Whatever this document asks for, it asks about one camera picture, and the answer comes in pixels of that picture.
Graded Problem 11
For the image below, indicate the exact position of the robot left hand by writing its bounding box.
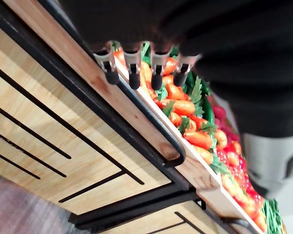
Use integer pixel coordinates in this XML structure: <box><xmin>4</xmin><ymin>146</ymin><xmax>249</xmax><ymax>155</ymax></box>
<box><xmin>58</xmin><ymin>0</ymin><xmax>293</xmax><ymax>198</ymax></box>

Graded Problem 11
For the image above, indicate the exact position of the dark green toy cucumber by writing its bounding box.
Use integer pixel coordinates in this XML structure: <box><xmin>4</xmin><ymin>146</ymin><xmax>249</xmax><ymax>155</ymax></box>
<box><xmin>185</xmin><ymin>70</ymin><xmax>196</xmax><ymax>95</ymax></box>
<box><xmin>201</xmin><ymin>95</ymin><xmax>215</xmax><ymax>124</ymax></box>

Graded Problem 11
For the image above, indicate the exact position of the red toy strawberry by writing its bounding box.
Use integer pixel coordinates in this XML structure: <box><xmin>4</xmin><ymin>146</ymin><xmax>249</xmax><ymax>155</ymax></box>
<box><xmin>217</xmin><ymin>148</ymin><xmax>250</xmax><ymax>191</ymax></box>

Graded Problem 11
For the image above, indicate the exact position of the green toy beans bunch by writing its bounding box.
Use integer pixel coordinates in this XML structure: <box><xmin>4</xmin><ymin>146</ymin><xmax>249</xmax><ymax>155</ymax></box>
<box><xmin>262</xmin><ymin>198</ymin><xmax>285</xmax><ymax>234</ymax></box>

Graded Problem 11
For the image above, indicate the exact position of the red toy berry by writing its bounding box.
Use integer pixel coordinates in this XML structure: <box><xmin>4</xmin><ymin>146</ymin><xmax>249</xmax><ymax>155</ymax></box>
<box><xmin>211</xmin><ymin>104</ymin><xmax>227</xmax><ymax>120</ymax></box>

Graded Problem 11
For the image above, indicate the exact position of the wooden display stand black frame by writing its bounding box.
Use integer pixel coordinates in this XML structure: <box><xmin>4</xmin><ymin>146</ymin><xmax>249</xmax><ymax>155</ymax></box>
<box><xmin>0</xmin><ymin>0</ymin><xmax>267</xmax><ymax>234</ymax></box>

